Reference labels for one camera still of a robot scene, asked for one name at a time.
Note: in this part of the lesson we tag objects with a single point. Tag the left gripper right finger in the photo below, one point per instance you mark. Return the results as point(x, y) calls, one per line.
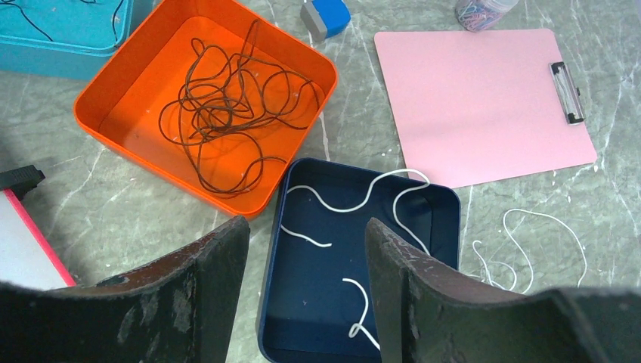
point(425, 311)

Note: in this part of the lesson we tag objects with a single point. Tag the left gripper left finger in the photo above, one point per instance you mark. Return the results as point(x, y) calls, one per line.
point(177, 308)

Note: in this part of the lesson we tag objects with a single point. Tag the dark blue plastic tray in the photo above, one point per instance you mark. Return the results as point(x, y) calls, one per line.
point(316, 304)

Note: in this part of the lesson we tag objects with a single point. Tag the black whiteboard stand foot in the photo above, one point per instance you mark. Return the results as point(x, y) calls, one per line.
point(21, 180)

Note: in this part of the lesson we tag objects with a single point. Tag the pink clipboard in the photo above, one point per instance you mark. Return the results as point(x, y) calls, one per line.
point(472, 108)

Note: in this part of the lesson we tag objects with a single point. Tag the orange plastic tray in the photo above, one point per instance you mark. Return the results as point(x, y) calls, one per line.
point(211, 97)

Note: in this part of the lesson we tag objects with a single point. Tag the teal plastic tray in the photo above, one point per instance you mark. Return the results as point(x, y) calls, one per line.
point(66, 39)

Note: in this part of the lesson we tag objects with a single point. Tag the small clear plastic cup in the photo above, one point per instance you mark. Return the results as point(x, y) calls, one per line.
point(479, 15)

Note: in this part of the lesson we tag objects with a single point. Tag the blue cube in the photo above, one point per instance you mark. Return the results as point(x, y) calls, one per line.
point(324, 18)

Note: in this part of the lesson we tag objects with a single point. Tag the whiteboard with pink frame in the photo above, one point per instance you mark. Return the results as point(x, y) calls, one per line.
point(27, 259)

